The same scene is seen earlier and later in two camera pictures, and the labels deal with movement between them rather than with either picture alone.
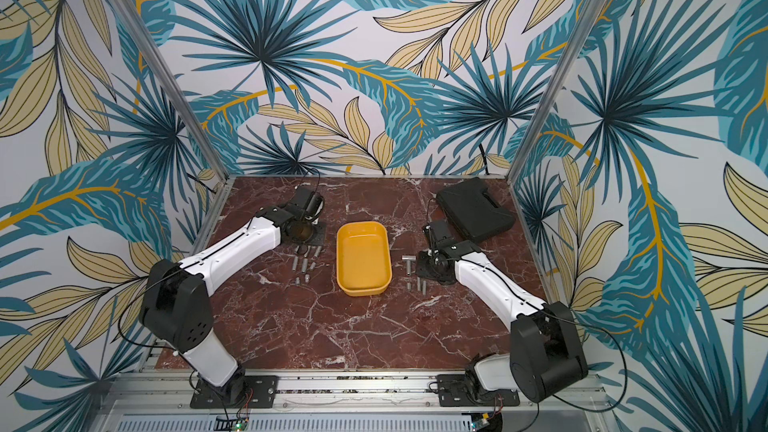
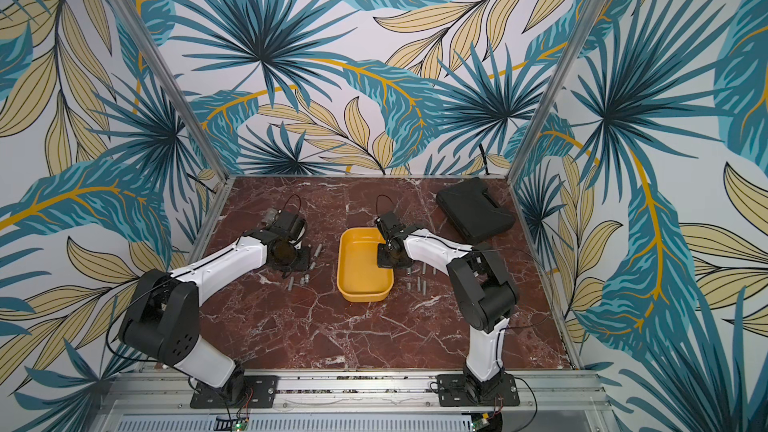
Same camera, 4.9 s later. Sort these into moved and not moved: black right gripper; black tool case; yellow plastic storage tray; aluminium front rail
Moved: black right gripper
Not moved: yellow plastic storage tray; aluminium front rail; black tool case
